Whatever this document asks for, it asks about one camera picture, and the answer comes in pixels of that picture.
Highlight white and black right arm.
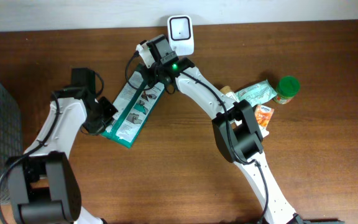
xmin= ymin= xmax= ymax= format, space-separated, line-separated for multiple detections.
xmin=134 ymin=34 xmax=303 ymax=223

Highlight green lidded jar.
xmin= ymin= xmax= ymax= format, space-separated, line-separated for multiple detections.
xmin=273 ymin=76 xmax=300 ymax=105

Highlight white tube with gold cap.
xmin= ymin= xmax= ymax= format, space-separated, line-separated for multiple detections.
xmin=220 ymin=85 xmax=240 ymax=102

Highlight dark green wipes pack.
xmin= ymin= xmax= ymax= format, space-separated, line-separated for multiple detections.
xmin=101 ymin=65 xmax=164 ymax=149

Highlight white barcode scanner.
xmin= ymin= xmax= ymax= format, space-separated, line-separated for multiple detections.
xmin=167 ymin=15 xmax=195 ymax=56

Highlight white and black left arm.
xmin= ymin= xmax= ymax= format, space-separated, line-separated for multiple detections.
xmin=0 ymin=68 xmax=117 ymax=223

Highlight mint green wipes packet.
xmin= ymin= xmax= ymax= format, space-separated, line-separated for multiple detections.
xmin=235 ymin=80 xmax=277 ymax=107

